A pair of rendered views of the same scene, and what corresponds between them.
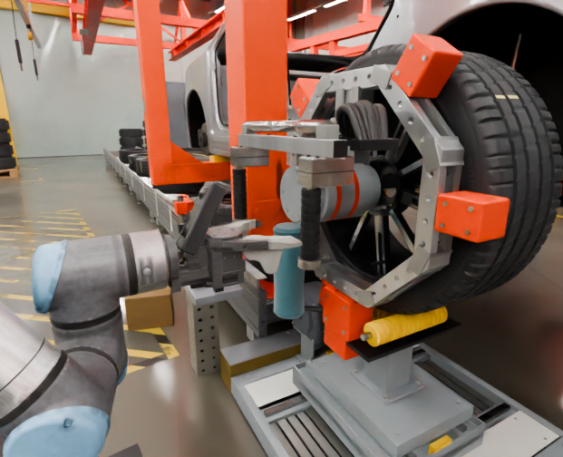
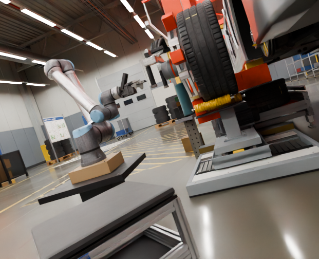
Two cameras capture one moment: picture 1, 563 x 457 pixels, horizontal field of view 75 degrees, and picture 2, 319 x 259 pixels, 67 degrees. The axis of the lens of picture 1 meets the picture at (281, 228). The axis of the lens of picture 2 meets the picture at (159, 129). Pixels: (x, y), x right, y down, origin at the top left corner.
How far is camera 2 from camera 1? 142 cm
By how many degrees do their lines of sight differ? 47
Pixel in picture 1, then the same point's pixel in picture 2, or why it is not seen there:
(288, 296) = (183, 107)
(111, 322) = (111, 104)
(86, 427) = (97, 112)
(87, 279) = (104, 96)
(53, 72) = not seen: hidden behind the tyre
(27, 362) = (91, 104)
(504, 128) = (185, 28)
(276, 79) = not seen: hidden behind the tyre
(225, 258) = (128, 88)
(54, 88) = not seen: hidden behind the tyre
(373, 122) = (155, 44)
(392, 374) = (228, 130)
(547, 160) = (207, 29)
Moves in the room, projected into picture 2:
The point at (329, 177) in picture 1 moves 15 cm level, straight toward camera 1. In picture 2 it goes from (148, 62) to (130, 65)
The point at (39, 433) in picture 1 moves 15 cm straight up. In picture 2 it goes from (92, 112) to (85, 91)
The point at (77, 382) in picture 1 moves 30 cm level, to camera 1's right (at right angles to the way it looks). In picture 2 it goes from (98, 108) to (123, 95)
